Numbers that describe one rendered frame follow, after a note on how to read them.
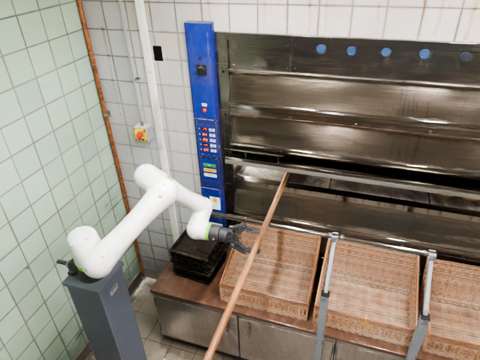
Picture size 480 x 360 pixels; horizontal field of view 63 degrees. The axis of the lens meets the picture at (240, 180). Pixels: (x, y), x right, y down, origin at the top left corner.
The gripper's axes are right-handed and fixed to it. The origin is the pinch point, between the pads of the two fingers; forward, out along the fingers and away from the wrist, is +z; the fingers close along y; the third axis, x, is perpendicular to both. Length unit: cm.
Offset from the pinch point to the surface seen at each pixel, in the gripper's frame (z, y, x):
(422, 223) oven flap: 85, 13, -57
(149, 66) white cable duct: -81, -71, -53
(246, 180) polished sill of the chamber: -24, 1, -56
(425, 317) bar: 85, 24, 4
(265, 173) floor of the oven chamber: -15, 1, -68
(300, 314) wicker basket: 24, 57, -6
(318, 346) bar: 38, 66, 5
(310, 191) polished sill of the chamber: 18, 2, -55
